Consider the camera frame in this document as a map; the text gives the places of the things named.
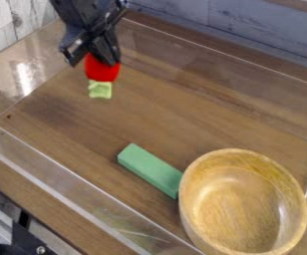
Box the black device with screw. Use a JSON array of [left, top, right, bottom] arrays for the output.
[[0, 223, 58, 255]]

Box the red knitted strawberry toy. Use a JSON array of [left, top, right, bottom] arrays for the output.
[[85, 53, 122, 100]]

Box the clear acrylic back wall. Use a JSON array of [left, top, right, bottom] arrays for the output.
[[118, 20, 307, 139]]

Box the wooden bowl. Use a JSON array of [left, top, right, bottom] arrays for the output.
[[179, 148, 307, 255]]

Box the green rectangular block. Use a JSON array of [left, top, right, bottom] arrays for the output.
[[117, 143, 183, 199]]

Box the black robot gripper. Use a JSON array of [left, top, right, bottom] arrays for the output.
[[50, 0, 129, 66]]

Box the clear acrylic wall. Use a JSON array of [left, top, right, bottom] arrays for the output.
[[118, 20, 307, 139], [0, 128, 203, 255]]

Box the clear acrylic front wall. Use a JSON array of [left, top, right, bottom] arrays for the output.
[[0, 128, 203, 255]]

